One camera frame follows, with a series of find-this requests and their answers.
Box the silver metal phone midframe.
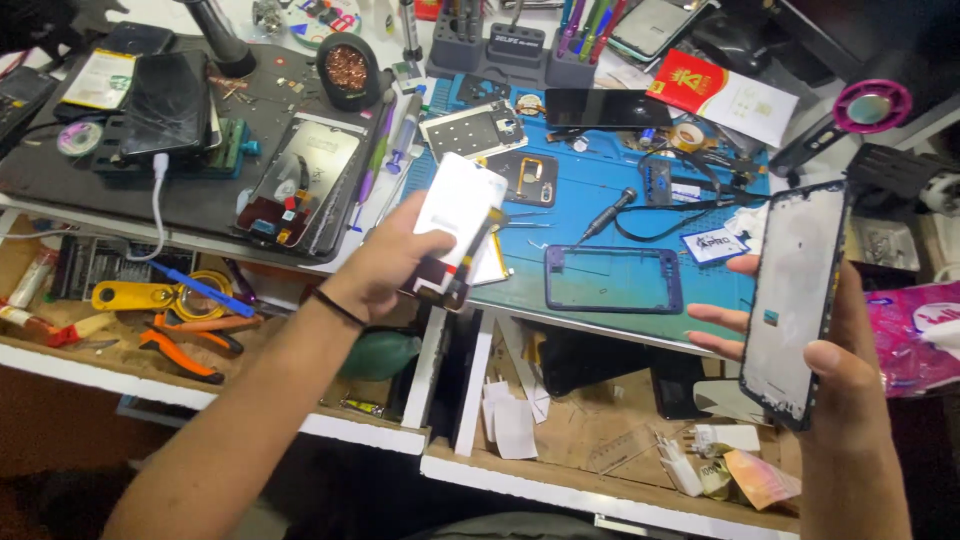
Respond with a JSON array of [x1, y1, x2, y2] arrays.
[[417, 99, 528, 163]]

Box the person's right hand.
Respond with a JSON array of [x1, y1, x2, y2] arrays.
[[685, 253, 906, 453]]

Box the white charger plug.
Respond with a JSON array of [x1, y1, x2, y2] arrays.
[[655, 438, 707, 498]]

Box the black heating stand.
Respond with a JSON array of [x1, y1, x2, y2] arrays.
[[846, 141, 943, 220]]

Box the white phone display module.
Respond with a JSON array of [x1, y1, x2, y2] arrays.
[[402, 152, 511, 312]]

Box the blue-tipped syringe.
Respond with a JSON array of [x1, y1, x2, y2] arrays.
[[384, 84, 426, 176]]

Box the black phone cover plate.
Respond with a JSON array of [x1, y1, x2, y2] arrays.
[[498, 151, 561, 210]]

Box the cracked black smartphone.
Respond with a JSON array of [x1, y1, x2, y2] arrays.
[[118, 49, 212, 160]]

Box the black keypad device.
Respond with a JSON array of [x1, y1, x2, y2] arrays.
[[0, 65, 59, 145]]

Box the white power adapter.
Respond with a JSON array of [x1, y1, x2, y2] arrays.
[[689, 423, 763, 459]]

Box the wooden drawer with papers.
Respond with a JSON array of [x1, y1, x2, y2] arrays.
[[419, 306, 805, 540]]

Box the white paper slips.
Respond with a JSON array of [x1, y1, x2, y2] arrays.
[[479, 373, 554, 462]]

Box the dark grey work mat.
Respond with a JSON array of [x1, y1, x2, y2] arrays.
[[0, 33, 395, 265]]

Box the clear plastic ruler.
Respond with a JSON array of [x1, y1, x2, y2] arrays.
[[584, 423, 663, 478]]

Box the wooden drawer with tools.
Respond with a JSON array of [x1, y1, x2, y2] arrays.
[[0, 216, 430, 457]]

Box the red and white packet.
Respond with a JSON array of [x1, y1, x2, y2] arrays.
[[645, 48, 801, 150]]

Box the black phone with back up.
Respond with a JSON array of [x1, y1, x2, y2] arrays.
[[103, 20, 178, 58]]

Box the blue repair mat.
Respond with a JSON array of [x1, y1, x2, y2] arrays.
[[401, 73, 775, 348]]

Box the black-edged phone frame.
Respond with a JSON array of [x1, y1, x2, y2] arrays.
[[738, 178, 854, 433]]

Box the opened phone display assembly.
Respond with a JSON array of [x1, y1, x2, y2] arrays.
[[234, 111, 370, 261]]

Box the pink banknote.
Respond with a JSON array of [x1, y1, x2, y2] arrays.
[[723, 447, 803, 512]]

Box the yellow magnifying glass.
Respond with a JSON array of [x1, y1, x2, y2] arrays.
[[90, 269, 236, 323]]

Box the purple spudger pen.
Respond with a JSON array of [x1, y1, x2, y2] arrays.
[[354, 90, 398, 209]]

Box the grey tool holder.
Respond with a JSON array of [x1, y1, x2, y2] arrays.
[[426, 0, 603, 93]]

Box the green air blower bulb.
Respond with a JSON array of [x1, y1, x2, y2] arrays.
[[336, 329, 423, 383]]

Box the white and blue card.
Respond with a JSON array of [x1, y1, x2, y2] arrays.
[[680, 226, 752, 268]]

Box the beige tape roll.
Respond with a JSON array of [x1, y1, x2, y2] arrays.
[[669, 121, 707, 154]]

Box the black precision screwdriver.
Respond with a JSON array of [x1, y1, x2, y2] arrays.
[[576, 186, 639, 246]]

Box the metal tweezers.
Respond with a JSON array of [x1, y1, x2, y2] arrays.
[[501, 210, 558, 229]]

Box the pink plastic bag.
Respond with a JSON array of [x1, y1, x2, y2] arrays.
[[862, 280, 960, 399]]

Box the black wrist band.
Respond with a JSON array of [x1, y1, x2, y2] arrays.
[[310, 287, 370, 330]]

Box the round colourful disc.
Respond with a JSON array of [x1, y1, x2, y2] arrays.
[[288, 0, 364, 51]]

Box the phone in teal case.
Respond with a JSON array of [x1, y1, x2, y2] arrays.
[[606, 0, 711, 63]]

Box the person's left hand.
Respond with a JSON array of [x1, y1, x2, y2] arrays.
[[319, 190, 459, 327]]

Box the solder wire spool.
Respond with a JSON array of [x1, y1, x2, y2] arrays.
[[57, 120, 105, 158]]

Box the glue tube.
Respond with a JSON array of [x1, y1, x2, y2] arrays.
[[0, 246, 60, 325]]

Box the yellow-edged phone battery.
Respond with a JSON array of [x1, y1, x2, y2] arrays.
[[471, 231, 516, 288]]

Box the magenta round fan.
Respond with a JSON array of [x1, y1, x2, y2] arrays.
[[831, 78, 915, 137]]

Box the black microscope stand post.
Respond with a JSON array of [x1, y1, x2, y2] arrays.
[[174, 0, 258, 79]]

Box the black brass wool tip cleaner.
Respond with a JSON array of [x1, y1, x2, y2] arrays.
[[315, 31, 383, 114]]

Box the white charging cable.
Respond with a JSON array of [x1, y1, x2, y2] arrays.
[[126, 151, 171, 263]]

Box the purple phone frame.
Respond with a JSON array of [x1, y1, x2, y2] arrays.
[[544, 244, 685, 315]]

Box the blue plastic pry tool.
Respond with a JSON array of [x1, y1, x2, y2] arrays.
[[145, 259, 257, 319]]

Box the red-handled cutter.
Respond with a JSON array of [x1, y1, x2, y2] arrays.
[[43, 310, 122, 353]]

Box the white and yellow phone battery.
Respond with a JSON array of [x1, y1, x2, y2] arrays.
[[59, 48, 138, 113]]

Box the metal cylinder tool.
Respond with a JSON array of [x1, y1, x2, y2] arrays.
[[396, 0, 424, 63]]

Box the orange-handled pliers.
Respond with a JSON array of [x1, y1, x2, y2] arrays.
[[138, 310, 265, 386]]

